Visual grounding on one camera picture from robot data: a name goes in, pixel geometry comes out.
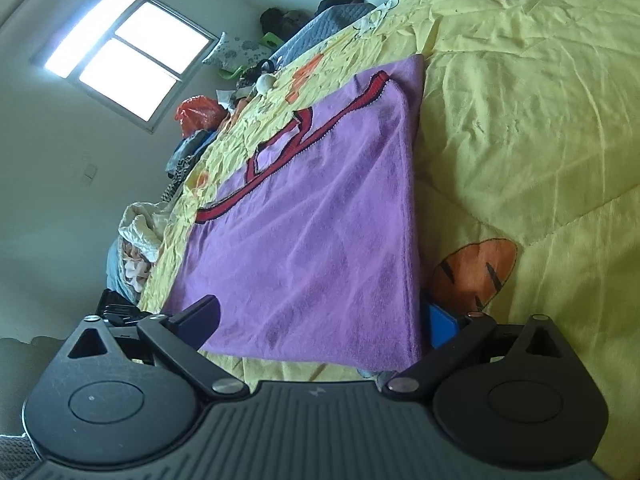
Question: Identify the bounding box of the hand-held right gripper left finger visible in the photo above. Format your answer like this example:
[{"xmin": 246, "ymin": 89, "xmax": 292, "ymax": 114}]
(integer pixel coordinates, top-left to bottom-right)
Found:
[{"xmin": 54, "ymin": 294, "xmax": 250, "ymax": 402}]

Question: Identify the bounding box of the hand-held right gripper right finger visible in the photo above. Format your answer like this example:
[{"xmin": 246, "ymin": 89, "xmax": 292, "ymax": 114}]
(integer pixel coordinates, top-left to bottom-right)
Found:
[{"xmin": 382, "ymin": 302, "xmax": 582, "ymax": 402}]

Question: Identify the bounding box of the purple sweater with red collar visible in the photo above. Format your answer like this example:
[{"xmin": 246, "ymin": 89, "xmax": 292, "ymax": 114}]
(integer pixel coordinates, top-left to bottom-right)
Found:
[{"xmin": 162, "ymin": 55, "xmax": 432, "ymax": 372}]

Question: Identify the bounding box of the dark striped clothes heap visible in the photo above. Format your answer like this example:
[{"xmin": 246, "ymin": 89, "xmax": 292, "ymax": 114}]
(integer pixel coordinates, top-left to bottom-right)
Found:
[{"xmin": 162, "ymin": 130, "xmax": 218, "ymax": 202}]

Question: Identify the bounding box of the pink cloth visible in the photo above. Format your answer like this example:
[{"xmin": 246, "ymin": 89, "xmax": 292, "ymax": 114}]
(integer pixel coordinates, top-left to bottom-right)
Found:
[{"xmin": 106, "ymin": 237, "xmax": 163, "ymax": 306}]

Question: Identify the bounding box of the white crumpled cloth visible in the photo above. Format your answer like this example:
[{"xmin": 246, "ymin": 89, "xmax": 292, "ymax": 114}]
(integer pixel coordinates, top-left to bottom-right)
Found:
[{"xmin": 118, "ymin": 200, "xmax": 175, "ymax": 263}]

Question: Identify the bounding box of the orange plastic bag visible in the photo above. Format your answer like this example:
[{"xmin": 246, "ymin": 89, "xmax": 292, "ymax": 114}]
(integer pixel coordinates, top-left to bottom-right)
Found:
[{"xmin": 174, "ymin": 95, "xmax": 230, "ymax": 137}]

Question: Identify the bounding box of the yellow printed bed quilt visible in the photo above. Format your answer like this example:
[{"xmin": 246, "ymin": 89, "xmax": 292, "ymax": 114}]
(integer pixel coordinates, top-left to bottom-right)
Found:
[{"xmin": 137, "ymin": 0, "xmax": 640, "ymax": 480}]

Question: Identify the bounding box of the window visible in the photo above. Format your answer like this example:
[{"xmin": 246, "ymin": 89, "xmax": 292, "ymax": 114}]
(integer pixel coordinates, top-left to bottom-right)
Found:
[{"xmin": 29, "ymin": 0, "xmax": 219, "ymax": 134}]

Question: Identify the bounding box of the grey patterned cushion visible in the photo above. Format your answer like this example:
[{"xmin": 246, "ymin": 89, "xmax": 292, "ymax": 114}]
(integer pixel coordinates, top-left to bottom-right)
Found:
[{"xmin": 201, "ymin": 31, "xmax": 273, "ymax": 73}]

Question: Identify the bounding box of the dark bag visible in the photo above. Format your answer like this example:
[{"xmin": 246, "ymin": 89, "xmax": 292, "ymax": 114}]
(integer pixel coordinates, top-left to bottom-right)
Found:
[{"xmin": 259, "ymin": 7, "xmax": 307, "ymax": 42}]

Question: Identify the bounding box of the blue quilted blanket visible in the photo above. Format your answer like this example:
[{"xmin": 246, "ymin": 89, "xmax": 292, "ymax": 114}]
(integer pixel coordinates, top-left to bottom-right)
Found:
[{"xmin": 269, "ymin": 1, "xmax": 377, "ymax": 68}]

